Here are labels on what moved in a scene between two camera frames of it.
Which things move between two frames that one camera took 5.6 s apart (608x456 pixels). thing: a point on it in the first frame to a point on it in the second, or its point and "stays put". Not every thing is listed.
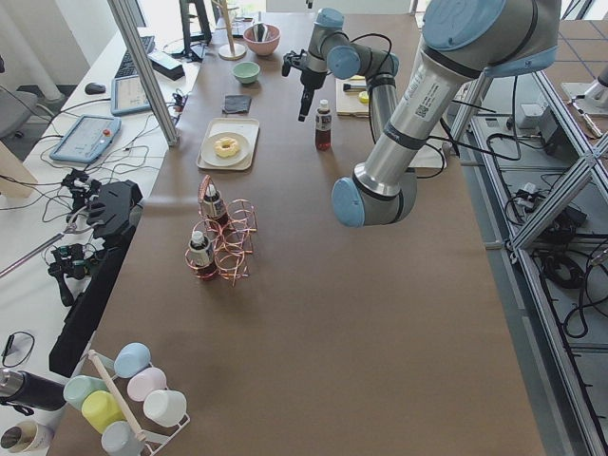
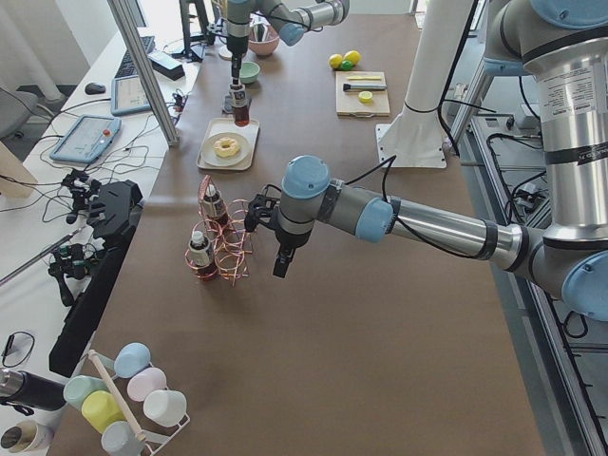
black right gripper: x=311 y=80 to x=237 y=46
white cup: x=165 y=408 stays put
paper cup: x=27 y=436 stays put
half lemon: x=364 y=97 stays put
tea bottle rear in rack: x=214 y=210 stays put
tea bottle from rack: x=323 y=126 to x=239 y=103
